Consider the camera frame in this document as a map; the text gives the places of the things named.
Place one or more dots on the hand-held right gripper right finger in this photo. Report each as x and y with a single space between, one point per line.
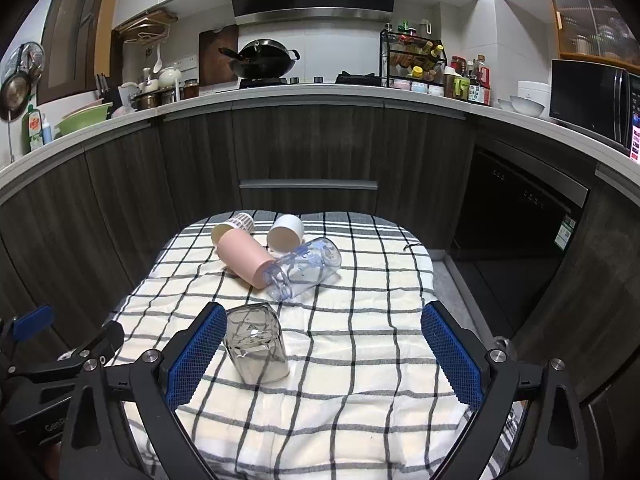
450 355

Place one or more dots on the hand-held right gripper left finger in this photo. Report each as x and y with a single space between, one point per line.
197 355

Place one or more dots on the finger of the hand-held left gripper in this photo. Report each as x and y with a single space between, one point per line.
32 320
102 337

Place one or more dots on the smoky clear glass cup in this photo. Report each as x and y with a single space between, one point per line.
255 355

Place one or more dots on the pink plastic cup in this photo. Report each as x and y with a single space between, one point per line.
245 260

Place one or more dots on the clear cup with blue print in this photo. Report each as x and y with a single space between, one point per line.
307 272

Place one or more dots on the printed paper cup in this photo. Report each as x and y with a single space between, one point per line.
243 221

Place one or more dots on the white cup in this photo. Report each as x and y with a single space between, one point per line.
285 232

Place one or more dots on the black checked white cloth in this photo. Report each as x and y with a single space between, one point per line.
350 360

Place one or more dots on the black built-in dishwasher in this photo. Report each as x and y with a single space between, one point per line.
510 240

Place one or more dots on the green dish soap bottle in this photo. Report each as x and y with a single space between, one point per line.
34 132

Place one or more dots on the green plastic basin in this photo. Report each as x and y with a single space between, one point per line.
82 120

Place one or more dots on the hanging metal frying pan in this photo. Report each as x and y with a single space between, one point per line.
15 95

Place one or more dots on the black knife block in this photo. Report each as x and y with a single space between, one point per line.
102 92

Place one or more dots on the large white bowl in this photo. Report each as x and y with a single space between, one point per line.
527 106

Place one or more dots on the brown glass jar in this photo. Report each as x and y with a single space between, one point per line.
190 89

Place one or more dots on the white teapot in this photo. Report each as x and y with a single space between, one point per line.
169 77

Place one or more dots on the row of sauce bottles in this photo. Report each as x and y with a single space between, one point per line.
472 85

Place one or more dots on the white hanging ladle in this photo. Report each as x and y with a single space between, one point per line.
157 62

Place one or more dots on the white rice cooker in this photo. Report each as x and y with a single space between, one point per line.
535 87

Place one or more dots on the brown wooden door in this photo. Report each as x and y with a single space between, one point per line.
75 30

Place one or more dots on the black microwave oven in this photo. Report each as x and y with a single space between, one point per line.
590 95

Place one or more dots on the dark brown cutting board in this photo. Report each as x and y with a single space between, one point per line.
215 55

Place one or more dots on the black gas stove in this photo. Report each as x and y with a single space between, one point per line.
320 80

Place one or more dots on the black wok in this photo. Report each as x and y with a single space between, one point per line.
262 57

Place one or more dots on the wooden wall rack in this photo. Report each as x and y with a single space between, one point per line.
147 22

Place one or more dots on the wooden glass-door wall cabinet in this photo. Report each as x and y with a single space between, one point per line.
595 25

